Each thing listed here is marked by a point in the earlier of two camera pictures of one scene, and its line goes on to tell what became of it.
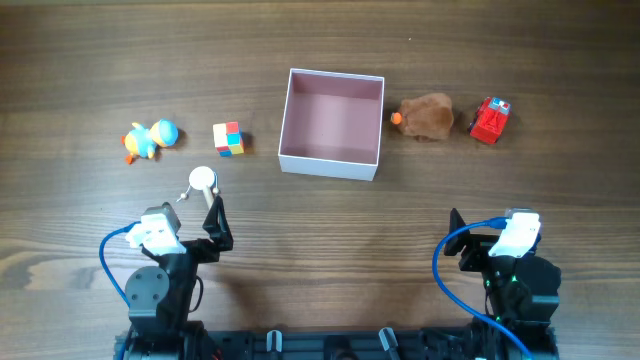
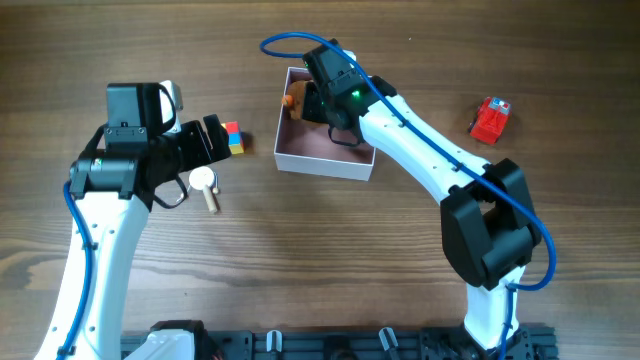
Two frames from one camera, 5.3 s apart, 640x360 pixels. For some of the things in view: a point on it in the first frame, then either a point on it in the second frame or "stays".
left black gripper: [214, 225] -> [202, 151]
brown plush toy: [426, 118] -> [294, 99]
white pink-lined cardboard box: [332, 124] stays
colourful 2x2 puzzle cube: [228, 138] stays
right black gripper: [480, 248] -> [314, 107]
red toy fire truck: [490, 120] stays
